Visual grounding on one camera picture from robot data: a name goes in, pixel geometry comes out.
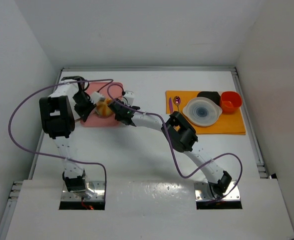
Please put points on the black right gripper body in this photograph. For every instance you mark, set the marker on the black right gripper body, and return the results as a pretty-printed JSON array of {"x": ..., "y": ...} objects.
[{"x": 114, "y": 106}]

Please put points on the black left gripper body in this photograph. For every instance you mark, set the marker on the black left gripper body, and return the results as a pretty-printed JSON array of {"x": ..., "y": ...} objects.
[{"x": 86, "y": 108}]

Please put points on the golden bread roll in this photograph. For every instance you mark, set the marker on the golden bread roll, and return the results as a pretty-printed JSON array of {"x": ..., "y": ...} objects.
[{"x": 102, "y": 108}]

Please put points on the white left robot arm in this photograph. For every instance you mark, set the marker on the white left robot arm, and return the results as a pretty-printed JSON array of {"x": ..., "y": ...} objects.
[{"x": 58, "y": 122}]

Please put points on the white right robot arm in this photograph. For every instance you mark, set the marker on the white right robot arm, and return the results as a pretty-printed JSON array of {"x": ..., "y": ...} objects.
[{"x": 181, "y": 137}]

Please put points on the pink cutting board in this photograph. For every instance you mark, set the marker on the pink cutting board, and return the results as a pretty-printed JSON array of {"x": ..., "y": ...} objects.
[{"x": 94, "y": 121}]

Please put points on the purple iridescent knife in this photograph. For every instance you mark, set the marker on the purple iridescent knife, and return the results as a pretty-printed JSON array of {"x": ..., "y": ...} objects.
[{"x": 170, "y": 105}]

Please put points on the purple iridescent spoon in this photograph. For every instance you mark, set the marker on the purple iridescent spoon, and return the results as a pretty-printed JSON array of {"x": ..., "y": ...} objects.
[{"x": 177, "y": 102}]

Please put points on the clear glass plate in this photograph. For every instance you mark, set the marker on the clear glass plate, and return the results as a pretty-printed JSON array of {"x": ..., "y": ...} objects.
[{"x": 202, "y": 111}]

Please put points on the black coaster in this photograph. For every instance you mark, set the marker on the black coaster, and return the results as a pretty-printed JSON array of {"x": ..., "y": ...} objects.
[{"x": 212, "y": 95}]

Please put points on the white foam front panel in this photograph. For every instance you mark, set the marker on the white foam front panel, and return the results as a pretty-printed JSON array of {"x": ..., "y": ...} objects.
[{"x": 151, "y": 211}]

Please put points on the orange cup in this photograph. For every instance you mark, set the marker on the orange cup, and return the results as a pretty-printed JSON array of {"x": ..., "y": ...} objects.
[{"x": 230, "y": 101}]

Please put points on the orange placemat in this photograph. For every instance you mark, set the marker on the orange placemat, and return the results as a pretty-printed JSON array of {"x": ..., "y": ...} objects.
[{"x": 231, "y": 124}]

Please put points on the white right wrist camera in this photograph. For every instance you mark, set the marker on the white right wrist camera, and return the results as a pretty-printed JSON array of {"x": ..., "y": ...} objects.
[{"x": 128, "y": 97}]

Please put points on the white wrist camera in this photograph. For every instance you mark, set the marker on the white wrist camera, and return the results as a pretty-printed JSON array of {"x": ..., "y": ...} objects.
[
  {"x": 128, "y": 97},
  {"x": 97, "y": 97}
]

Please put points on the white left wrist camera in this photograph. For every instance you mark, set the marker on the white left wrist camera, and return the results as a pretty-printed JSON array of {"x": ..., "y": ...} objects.
[{"x": 97, "y": 97}]

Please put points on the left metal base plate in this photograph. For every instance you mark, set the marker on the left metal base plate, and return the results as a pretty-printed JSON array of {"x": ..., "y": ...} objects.
[{"x": 94, "y": 193}]

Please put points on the metal base plate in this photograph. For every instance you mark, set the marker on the metal base plate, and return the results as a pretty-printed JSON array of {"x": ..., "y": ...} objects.
[
  {"x": 94, "y": 193},
  {"x": 205, "y": 193}
]

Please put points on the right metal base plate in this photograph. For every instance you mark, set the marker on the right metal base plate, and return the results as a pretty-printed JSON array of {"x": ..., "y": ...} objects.
[{"x": 205, "y": 193}]

